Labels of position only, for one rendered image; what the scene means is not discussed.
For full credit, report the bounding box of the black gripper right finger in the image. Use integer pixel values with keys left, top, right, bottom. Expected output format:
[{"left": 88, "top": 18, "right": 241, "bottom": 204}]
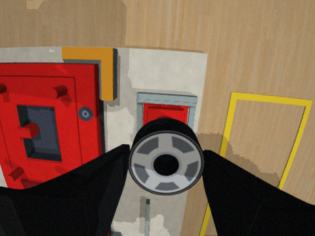
[{"left": 202, "top": 149, "right": 315, "bottom": 236}]

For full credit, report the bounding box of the black wheel with grey hub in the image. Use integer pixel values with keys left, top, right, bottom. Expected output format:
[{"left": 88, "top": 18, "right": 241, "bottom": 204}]
[{"left": 128, "top": 118, "right": 205, "bottom": 196}]

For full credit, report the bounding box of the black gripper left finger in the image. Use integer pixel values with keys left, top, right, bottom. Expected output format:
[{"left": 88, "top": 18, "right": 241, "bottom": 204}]
[{"left": 0, "top": 144, "right": 131, "bottom": 236}]

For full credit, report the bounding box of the yellow rectangular outline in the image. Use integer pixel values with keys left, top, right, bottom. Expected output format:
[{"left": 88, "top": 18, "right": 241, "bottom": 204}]
[{"left": 199, "top": 92, "right": 313, "bottom": 236}]

